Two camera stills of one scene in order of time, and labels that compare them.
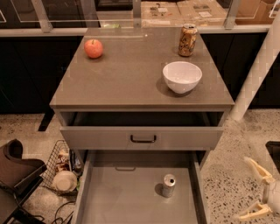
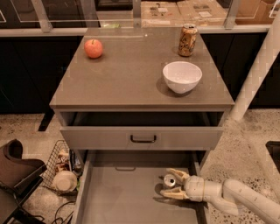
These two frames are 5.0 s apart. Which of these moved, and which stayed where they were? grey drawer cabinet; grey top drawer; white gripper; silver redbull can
Moved: white gripper
Stayed: grey top drawer; grey drawer cabinet; silver redbull can
